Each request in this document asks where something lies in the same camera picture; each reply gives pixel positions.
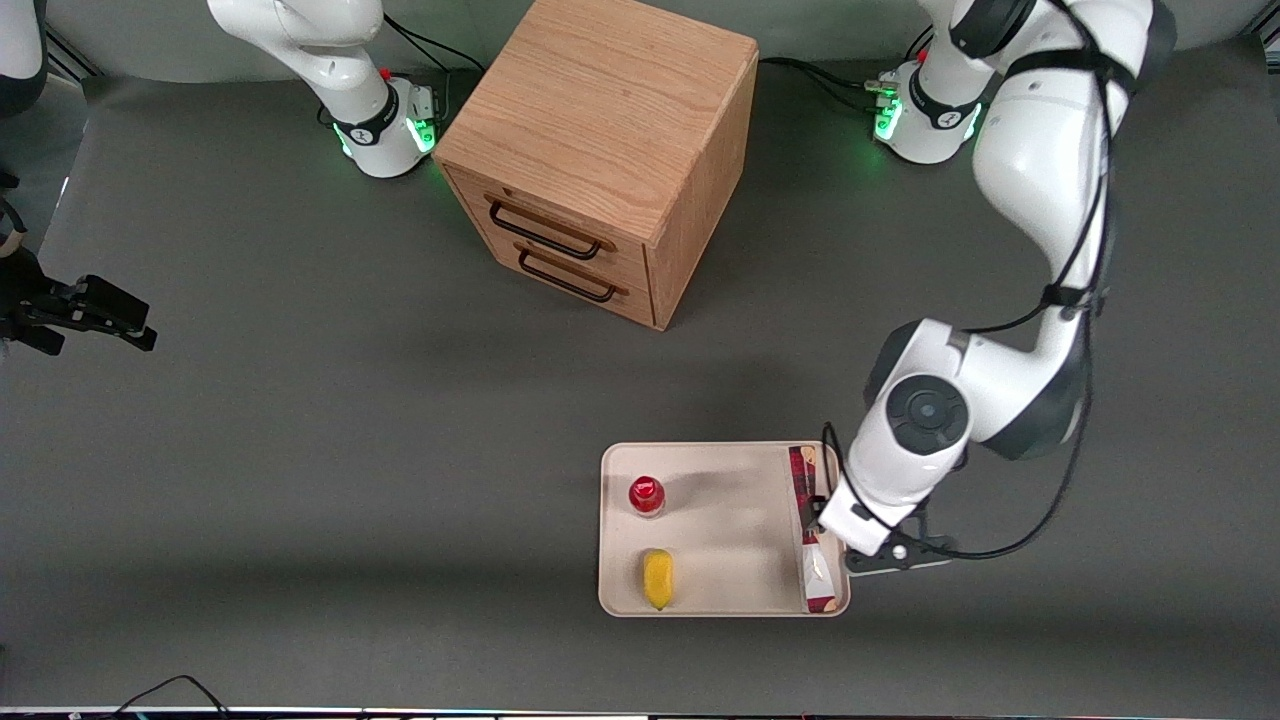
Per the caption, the black right base cable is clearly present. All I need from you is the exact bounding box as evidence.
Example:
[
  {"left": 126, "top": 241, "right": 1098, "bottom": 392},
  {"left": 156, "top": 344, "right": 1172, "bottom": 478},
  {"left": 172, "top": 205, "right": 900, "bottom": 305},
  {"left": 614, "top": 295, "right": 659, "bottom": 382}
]
[{"left": 383, "top": 12, "right": 485, "bottom": 77}]

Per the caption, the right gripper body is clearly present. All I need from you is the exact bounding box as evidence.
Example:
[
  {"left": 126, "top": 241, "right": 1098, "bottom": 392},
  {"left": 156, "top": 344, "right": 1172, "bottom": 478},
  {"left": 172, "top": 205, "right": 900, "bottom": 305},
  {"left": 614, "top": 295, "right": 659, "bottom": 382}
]
[{"left": 0, "top": 245, "right": 77, "bottom": 357}]

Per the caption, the red cookie box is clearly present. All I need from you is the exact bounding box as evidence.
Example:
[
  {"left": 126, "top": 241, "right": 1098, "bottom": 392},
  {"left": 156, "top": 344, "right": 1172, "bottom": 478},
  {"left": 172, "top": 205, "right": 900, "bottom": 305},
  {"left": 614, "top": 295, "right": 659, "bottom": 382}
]
[{"left": 787, "top": 446, "right": 843, "bottom": 614}]

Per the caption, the wooden two-drawer cabinet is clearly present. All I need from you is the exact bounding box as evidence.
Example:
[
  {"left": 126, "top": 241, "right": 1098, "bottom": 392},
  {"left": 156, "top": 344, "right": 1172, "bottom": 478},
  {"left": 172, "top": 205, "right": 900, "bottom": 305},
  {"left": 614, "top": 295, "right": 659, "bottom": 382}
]
[{"left": 432, "top": 0, "right": 760, "bottom": 332}]

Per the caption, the yellow toy lemon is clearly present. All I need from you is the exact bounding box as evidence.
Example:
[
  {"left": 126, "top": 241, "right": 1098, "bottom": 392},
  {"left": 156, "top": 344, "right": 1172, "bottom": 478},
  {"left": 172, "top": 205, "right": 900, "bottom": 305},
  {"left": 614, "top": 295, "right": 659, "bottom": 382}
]
[{"left": 642, "top": 548, "right": 675, "bottom": 612}]

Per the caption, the black base cable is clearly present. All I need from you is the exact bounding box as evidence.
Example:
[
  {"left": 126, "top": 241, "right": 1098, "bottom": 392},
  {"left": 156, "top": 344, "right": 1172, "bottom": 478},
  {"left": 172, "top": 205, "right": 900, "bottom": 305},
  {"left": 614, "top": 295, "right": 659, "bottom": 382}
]
[
  {"left": 383, "top": 12, "right": 485, "bottom": 77},
  {"left": 758, "top": 56, "right": 901, "bottom": 117}
]

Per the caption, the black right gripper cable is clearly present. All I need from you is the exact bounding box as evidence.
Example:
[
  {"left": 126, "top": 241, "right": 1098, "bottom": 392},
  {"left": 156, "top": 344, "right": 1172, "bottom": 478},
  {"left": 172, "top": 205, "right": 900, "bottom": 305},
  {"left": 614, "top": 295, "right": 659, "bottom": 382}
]
[{"left": 0, "top": 172, "right": 28, "bottom": 253}]

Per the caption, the cream plastic tray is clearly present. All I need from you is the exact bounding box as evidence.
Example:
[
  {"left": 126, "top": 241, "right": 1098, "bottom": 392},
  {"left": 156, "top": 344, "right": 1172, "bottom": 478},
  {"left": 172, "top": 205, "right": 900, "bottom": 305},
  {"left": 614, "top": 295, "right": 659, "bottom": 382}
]
[{"left": 598, "top": 441, "right": 852, "bottom": 618}]

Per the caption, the black table edge cable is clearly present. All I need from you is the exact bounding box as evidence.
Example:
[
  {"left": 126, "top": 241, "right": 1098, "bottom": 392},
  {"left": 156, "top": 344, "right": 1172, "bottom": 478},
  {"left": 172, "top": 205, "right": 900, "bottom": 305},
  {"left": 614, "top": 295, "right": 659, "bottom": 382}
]
[{"left": 112, "top": 675, "right": 233, "bottom": 720}]

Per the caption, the black left base cable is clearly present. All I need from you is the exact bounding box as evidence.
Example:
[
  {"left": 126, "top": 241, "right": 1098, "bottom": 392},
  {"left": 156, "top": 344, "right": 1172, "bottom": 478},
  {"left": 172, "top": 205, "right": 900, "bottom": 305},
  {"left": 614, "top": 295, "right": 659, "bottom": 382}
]
[{"left": 758, "top": 56, "right": 901, "bottom": 117}]

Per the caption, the black drawer handle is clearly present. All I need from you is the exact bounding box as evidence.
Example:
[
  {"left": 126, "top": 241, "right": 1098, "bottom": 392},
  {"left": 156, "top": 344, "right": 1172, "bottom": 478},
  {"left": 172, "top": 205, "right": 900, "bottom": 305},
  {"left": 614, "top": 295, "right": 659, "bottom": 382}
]
[
  {"left": 487, "top": 197, "right": 607, "bottom": 262},
  {"left": 516, "top": 246, "right": 621, "bottom": 305}
]

